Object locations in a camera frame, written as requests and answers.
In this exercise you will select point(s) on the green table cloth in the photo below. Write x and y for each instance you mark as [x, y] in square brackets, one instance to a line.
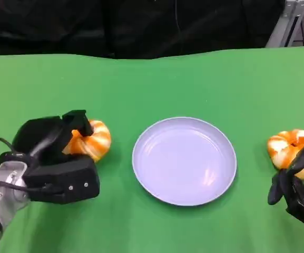
[151, 87]

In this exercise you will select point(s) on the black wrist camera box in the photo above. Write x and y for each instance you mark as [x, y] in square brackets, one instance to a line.
[67, 179]

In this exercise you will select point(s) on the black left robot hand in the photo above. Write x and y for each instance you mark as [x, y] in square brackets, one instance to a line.
[41, 137]

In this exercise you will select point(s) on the black backdrop curtain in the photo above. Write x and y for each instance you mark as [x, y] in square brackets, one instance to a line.
[115, 26]

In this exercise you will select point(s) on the grey metal frame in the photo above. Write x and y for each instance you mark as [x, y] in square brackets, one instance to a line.
[286, 26]

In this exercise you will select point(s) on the lilac plate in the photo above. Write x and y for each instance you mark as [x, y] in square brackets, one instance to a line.
[183, 160]

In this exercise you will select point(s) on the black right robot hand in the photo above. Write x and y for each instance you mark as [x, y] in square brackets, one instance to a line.
[299, 192]

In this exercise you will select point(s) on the orange white toy bread roll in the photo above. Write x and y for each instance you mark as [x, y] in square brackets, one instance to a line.
[283, 147]
[99, 139]

